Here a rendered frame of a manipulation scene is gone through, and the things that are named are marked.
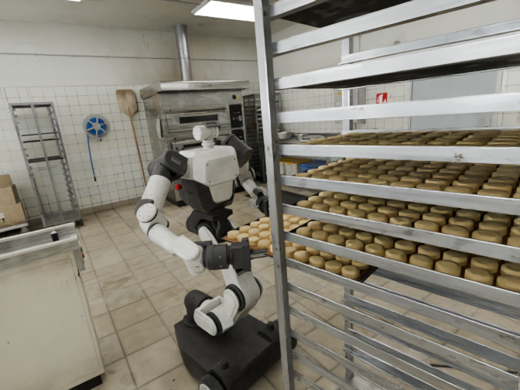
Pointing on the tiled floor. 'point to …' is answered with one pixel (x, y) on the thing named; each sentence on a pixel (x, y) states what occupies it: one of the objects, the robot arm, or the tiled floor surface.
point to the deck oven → (192, 115)
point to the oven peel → (125, 100)
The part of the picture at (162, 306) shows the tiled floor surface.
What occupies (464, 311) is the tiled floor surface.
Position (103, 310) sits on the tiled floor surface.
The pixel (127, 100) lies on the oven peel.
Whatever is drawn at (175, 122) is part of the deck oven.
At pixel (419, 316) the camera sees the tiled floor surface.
